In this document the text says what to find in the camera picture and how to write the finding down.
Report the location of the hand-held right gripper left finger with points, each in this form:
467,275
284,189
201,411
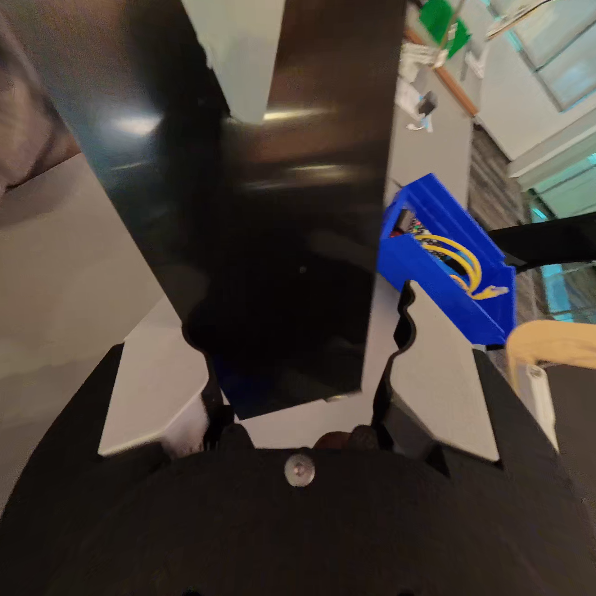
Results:
149,391

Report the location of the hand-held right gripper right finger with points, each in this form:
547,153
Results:
442,391

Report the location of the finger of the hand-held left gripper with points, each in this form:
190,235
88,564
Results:
242,56

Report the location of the thin black plastic strip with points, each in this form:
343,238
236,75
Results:
279,261

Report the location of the person's left forearm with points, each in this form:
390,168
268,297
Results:
33,121

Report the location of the blue plastic bin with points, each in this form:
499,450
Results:
438,289

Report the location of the black backdrop board stand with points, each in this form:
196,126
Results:
554,345

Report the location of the yellow item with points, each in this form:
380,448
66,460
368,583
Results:
461,261

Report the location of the black mesh chair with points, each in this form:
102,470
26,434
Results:
549,242

